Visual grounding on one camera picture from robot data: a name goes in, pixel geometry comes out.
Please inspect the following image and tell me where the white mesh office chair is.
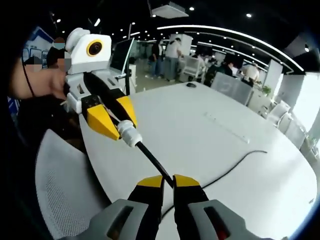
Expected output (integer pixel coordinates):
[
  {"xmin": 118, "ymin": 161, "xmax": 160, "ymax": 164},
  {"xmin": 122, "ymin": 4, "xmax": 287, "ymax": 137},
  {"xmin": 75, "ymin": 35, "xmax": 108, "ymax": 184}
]
[{"xmin": 34, "ymin": 128, "xmax": 118, "ymax": 240}]

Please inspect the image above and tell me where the white ceiling unit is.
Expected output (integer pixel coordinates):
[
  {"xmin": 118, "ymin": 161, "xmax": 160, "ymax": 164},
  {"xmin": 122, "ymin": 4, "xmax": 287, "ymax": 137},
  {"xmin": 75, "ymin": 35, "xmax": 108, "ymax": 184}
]
[{"xmin": 151, "ymin": 1, "xmax": 190, "ymax": 19}]

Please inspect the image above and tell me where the person's body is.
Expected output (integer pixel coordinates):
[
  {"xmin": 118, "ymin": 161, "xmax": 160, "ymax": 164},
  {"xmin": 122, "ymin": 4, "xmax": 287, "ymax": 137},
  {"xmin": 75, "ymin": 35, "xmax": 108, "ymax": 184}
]
[{"xmin": 4, "ymin": 94, "xmax": 87, "ymax": 236}]

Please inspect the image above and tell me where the white plastic cable gland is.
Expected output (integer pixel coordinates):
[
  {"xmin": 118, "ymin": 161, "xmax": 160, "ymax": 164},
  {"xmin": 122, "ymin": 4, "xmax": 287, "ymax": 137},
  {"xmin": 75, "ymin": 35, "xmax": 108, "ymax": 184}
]
[{"xmin": 116, "ymin": 119, "xmax": 143, "ymax": 149}]

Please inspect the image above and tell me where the monitor on black stand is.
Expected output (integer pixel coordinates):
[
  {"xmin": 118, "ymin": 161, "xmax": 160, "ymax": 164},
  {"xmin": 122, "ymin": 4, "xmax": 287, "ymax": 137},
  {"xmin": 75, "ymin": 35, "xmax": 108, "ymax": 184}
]
[{"xmin": 109, "ymin": 37, "xmax": 137, "ymax": 95}]

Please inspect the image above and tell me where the white table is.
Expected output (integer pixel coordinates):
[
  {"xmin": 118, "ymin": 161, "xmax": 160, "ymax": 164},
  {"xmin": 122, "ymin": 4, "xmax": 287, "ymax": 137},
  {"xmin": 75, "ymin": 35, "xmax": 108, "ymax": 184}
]
[{"xmin": 79, "ymin": 81, "xmax": 318, "ymax": 240}]

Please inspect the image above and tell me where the grey desk partition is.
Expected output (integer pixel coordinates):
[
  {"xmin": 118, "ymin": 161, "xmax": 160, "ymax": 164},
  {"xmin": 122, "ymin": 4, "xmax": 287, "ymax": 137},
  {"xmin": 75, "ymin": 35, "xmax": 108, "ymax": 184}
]
[{"xmin": 210, "ymin": 71, "xmax": 254, "ymax": 106}]

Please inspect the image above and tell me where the thin black cord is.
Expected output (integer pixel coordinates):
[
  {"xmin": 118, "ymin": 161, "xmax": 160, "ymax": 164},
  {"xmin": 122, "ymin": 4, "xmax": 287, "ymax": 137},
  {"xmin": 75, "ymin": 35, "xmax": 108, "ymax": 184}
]
[{"xmin": 22, "ymin": 63, "xmax": 36, "ymax": 98}]

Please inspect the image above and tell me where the person's left forearm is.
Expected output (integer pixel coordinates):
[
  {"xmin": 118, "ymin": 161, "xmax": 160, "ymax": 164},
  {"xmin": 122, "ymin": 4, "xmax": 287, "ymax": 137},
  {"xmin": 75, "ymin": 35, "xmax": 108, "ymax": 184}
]
[{"xmin": 9, "ymin": 63, "xmax": 55, "ymax": 100}]

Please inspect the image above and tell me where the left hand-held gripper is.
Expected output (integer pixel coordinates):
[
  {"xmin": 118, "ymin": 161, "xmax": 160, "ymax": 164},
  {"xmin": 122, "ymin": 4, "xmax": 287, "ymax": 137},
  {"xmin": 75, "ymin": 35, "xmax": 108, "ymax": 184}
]
[{"xmin": 64, "ymin": 27, "xmax": 138, "ymax": 141}]

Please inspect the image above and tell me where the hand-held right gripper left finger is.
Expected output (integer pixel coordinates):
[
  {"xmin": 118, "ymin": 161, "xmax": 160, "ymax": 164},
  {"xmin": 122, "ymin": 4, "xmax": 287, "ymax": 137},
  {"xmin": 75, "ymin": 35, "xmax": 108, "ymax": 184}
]
[{"xmin": 86, "ymin": 174, "xmax": 166, "ymax": 240}]

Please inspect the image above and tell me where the black cable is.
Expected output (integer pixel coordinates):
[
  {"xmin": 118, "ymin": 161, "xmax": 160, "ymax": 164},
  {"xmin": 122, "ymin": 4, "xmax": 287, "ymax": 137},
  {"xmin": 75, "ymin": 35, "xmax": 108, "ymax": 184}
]
[{"xmin": 134, "ymin": 141, "xmax": 268, "ymax": 218}]

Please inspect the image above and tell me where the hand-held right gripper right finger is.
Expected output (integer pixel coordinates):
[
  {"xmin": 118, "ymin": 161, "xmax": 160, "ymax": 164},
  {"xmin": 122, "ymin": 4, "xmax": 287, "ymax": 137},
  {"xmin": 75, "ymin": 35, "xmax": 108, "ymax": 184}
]
[{"xmin": 172, "ymin": 174, "xmax": 276, "ymax": 240}]

